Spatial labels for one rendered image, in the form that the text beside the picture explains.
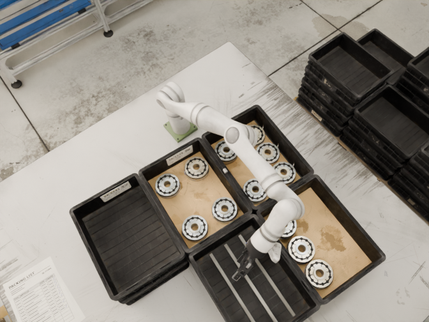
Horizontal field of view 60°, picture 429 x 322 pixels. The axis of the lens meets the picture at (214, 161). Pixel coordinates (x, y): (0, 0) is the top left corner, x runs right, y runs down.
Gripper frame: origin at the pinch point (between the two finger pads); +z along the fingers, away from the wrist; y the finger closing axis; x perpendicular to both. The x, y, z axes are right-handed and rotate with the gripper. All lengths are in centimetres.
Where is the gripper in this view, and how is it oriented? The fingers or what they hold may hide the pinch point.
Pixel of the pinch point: (237, 269)
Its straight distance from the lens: 137.2
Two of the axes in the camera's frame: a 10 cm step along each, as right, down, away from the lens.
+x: 8.3, 5.6, 0.1
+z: -5.1, 7.4, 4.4
